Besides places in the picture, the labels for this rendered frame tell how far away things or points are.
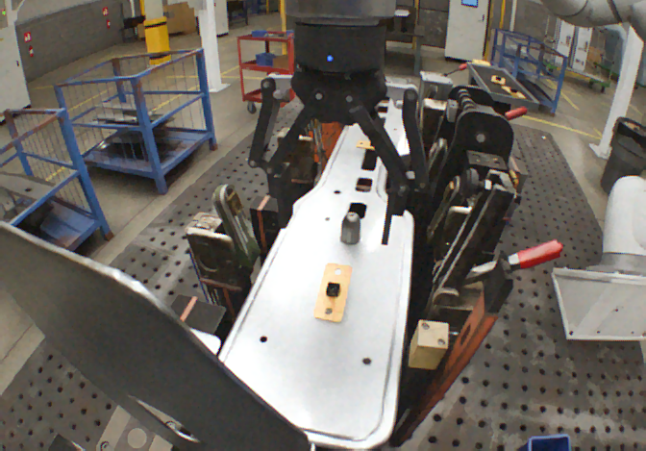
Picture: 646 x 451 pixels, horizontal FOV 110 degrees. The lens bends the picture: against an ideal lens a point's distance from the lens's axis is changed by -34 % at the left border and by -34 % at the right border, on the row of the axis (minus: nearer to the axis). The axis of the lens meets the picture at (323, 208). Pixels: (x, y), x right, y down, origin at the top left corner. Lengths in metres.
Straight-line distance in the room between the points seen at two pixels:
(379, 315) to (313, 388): 0.13
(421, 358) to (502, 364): 0.47
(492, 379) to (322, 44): 0.73
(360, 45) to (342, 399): 0.35
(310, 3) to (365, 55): 0.06
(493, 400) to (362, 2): 0.74
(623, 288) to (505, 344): 0.33
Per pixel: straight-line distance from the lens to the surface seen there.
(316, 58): 0.26
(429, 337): 0.37
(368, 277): 0.50
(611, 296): 0.90
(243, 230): 0.52
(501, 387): 0.81
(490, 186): 0.34
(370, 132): 0.29
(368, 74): 0.28
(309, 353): 0.42
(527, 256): 0.41
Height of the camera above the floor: 1.37
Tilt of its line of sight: 37 degrees down
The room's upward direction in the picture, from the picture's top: straight up
